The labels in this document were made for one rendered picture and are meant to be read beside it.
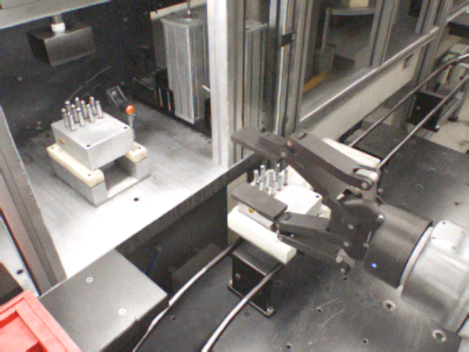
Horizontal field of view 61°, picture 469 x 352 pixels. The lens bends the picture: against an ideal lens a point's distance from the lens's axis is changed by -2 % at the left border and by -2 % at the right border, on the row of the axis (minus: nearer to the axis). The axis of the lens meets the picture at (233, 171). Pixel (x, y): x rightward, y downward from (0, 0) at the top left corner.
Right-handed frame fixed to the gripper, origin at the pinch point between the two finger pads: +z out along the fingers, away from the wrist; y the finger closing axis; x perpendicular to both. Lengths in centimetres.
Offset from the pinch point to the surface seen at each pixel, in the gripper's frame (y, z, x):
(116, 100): -21, 63, -20
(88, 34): 6.9, 39.4, -3.4
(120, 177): -20.8, 35.6, -1.6
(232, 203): -112, 81, -86
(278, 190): -19.4, 8.3, -18.1
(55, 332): -15.2, 9.8, 25.5
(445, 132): -113, 22, -233
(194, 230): -54, 38, -22
